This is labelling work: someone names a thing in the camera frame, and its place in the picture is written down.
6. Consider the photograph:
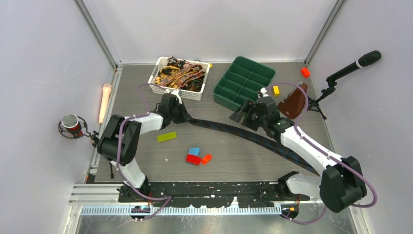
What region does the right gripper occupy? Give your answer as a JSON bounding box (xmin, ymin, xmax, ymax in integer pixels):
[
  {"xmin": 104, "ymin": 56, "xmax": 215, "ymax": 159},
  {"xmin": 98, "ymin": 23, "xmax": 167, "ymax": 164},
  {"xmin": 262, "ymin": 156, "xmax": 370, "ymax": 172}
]
[{"xmin": 229, "ymin": 99, "xmax": 267, "ymax": 132}]

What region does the green divided tray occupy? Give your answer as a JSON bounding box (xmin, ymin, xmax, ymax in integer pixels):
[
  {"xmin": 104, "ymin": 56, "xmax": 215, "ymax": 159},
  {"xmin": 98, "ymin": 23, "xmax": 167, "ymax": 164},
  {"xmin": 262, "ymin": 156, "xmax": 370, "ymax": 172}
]
[{"xmin": 213, "ymin": 56, "xmax": 276, "ymax": 111}]

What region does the navy brown striped tie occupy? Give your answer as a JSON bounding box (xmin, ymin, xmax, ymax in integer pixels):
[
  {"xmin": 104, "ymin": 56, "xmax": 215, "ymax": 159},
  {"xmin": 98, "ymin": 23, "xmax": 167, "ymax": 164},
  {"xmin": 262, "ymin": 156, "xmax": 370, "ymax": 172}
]
[{"xmin": 189, "ymin": 119, "xmax": 319, "ymax": 176}]

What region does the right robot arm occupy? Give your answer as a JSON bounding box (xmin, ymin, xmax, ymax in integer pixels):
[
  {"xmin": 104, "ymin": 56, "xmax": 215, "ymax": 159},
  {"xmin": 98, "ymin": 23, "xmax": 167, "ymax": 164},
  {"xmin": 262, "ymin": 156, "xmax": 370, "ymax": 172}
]
[{"xmin": 229, "ymin": 97, "xmax": 367, "ymax": 213}]

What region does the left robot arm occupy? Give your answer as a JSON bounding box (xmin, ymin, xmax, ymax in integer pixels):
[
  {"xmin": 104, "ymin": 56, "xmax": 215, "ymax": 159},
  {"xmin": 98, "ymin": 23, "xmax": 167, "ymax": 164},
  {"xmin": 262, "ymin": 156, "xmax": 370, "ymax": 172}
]
[{"xmin": 97, "ymin": 90, "xmax": 191, "ymax": 202}]

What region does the pile of patterned ties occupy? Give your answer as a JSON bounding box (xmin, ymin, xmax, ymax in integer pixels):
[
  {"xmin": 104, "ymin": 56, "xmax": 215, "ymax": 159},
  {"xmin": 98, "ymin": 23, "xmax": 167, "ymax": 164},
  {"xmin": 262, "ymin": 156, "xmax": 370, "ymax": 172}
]
[{"xmin": 154, "ymin": 57, "xmax": 206, "ymax": 92}]

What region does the lime green flat block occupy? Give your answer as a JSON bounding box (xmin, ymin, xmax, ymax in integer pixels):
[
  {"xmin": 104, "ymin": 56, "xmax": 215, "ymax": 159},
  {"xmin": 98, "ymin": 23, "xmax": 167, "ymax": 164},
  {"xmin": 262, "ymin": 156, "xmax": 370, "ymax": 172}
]
[{"xmin": 156, "ymin": 131, "xmax": 177, "ymax": 143}]

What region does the yellow block near tray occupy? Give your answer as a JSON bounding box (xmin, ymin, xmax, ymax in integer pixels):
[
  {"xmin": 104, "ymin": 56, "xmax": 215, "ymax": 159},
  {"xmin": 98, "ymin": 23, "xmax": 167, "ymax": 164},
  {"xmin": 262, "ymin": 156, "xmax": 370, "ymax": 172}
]
[{"xmin": 272, "ymin": 85, "xmax": 280, "ymax": 97}]

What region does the blue block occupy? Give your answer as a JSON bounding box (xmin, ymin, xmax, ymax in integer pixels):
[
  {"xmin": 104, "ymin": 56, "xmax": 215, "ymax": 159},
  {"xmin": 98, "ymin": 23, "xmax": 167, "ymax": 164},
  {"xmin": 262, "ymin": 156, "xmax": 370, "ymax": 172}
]
[{"xmin": 188, "ymin": 148, "xmax": 200, "ymax": 156}]

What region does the white perforated basket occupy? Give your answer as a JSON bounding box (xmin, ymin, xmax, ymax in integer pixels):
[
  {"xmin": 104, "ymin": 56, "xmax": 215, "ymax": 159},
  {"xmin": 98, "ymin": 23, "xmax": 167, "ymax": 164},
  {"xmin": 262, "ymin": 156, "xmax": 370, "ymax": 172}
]
[{"xmin": 148, "ymin": 57, "xmax": 212, "ymax": 101}]

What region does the orange-red small block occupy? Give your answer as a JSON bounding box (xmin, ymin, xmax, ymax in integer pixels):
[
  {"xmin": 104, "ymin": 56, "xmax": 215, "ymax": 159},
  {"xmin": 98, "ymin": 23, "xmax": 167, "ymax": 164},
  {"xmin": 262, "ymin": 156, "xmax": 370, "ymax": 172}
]
[{"xmin": 201, "ymin": 154, "xmax": 213, "ymax": 165}]

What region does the red block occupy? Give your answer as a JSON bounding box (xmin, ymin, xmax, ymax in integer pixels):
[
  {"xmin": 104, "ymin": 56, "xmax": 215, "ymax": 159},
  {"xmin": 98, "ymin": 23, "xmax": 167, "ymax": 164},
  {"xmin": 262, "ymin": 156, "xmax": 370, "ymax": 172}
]
[{"xmin": 186, "ymin": 154, "xmax": 202, "ymax": 165}]

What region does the black microphone tripod right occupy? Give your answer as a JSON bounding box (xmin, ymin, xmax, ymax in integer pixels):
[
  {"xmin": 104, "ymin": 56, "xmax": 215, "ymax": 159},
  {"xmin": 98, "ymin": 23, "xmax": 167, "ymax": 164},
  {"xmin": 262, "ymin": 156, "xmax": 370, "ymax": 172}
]
[{"xmin": 307, "ymin": 80, "xmax": 337, "ymax": 120}]

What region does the orange block in corner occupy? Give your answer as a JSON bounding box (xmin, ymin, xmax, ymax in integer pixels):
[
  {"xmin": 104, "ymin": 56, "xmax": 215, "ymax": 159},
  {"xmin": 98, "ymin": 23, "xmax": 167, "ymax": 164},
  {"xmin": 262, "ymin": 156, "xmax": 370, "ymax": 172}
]
[{"xmin": 300, "ymin": 68, "xmax": 310, "ymax": 78}]

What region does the black tripod left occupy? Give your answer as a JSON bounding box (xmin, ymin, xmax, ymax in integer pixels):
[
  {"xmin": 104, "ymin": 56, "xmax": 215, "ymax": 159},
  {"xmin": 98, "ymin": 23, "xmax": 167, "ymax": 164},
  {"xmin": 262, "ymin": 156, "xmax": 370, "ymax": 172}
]
[{"xmin": 90, "ymin": 131, "xmax": 115, "ymax": 179}]

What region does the red silver studio microphone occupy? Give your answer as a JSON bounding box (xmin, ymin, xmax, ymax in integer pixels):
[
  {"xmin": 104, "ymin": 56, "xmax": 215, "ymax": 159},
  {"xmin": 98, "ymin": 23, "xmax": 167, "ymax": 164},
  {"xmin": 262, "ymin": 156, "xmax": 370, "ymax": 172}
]
[{"xmin": 57, "ymin": 114, "xmax": 92, "ymax": 139}]

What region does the black handheld microphone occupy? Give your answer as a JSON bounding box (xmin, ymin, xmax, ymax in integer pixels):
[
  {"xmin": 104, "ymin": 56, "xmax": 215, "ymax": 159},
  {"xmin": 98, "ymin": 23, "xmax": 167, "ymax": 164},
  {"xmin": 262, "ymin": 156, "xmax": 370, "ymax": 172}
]
[{"xmin": 326, "ymin": 50, "xmax": 382, "ymax": 87}]

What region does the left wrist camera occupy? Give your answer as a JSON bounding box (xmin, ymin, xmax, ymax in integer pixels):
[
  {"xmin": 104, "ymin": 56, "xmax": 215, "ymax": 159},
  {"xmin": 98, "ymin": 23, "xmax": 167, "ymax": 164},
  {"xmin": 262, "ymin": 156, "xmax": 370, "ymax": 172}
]
[{"xmin": 164, "ymin": 89, "xmax": 183, "ymax": 105}]

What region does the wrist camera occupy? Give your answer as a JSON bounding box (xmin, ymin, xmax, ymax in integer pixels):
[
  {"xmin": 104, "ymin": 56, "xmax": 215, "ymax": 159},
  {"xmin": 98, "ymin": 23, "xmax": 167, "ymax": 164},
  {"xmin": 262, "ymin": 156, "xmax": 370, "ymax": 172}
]
[
  {"xmin": 257, "ymin": 87, "xmax": 268, "ymax": 98},
  {"xmin": 164, "ymin": 89, "xmax": 183, "ymax": 105}
]

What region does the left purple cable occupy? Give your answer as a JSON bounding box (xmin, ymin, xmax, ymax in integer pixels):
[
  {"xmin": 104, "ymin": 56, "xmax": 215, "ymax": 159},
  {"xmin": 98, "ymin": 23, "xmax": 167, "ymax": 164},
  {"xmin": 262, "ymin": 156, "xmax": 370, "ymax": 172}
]
[{"xmin": 115, "ymin": 83, "xmax": 172, "ymax": 221}]

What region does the purple cable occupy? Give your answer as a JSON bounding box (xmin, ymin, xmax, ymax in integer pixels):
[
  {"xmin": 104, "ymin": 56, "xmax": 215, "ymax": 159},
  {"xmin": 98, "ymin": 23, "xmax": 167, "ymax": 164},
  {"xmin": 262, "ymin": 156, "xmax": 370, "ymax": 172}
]
[
  {"xmin": 115, "ymin": 83, "xmax": 172, "ymax": 221},
  {"xmin": 266, "ymin": 81, "xmax": 378, "ymax": 225}
]

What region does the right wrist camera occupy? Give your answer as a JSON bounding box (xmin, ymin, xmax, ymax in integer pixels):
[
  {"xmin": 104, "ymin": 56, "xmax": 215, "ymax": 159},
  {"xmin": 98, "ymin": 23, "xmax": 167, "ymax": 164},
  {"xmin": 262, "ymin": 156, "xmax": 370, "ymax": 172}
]
[{"xmin": 257, "ymin": 87, "xmax": 268, "ymax": 98}]

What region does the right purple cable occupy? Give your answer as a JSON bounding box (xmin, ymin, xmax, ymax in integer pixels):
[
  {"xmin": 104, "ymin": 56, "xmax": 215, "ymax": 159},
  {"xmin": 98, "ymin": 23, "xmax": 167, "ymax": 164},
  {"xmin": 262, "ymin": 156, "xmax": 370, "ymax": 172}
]
[{"xmin": 266, "ymin": 81, "xmax": 378, "ymax": 225}]

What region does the peach cylinder handle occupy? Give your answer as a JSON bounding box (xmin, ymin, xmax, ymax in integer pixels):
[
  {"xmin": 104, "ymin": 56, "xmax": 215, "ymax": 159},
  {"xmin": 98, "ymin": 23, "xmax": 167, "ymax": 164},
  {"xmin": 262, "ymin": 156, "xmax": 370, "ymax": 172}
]
[{"xmin": 98, "ymin": 83, "xmax": 112, "ymax": 124}]

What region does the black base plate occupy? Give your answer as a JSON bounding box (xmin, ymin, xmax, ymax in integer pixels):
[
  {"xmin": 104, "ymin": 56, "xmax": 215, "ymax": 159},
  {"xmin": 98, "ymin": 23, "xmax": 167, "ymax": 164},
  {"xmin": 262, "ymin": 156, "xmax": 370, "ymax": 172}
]
[{"xmin": 117, "ymin": 181, "xmax": 310, "ymax": 208}]

